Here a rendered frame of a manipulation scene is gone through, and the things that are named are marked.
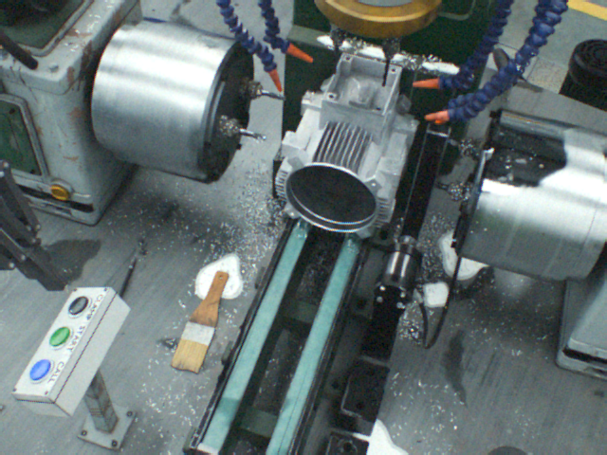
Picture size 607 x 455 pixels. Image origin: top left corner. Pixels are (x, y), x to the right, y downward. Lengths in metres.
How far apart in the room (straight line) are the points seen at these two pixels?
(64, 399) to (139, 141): 0.45
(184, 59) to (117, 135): 0.17
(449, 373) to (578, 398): 0.22
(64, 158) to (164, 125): 0.23
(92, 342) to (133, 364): 0.29
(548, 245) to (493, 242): 0.08
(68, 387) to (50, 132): 0.49
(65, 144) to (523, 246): 0.75
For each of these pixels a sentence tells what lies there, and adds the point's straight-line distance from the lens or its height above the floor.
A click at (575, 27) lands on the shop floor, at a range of 3.49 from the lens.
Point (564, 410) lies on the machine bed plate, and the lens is 1.34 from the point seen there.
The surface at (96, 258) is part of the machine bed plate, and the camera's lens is 1.42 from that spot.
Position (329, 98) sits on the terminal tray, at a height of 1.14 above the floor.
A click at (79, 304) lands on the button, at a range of 1.04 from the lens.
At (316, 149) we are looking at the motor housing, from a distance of 1.15.
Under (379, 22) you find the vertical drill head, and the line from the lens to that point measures 1.02.
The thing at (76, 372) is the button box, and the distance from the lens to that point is 1.00.
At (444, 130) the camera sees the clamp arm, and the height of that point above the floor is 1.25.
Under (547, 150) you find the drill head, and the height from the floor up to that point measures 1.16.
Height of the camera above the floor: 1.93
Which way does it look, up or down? 52 degrees down
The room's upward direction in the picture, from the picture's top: 5 degrees clockwise
